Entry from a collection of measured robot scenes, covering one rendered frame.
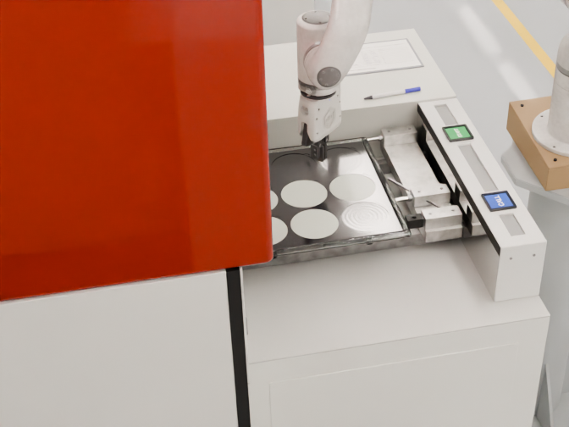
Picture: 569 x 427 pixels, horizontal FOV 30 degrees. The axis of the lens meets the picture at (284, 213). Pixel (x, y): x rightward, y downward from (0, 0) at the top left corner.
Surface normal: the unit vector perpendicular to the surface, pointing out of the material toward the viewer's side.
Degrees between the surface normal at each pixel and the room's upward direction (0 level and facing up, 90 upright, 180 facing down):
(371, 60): 0
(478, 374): 90
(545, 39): 0
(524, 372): 90
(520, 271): 90
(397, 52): 0
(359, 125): 90
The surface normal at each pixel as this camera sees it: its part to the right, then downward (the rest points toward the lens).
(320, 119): 0.74, 0.37
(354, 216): -0.03, -0.80
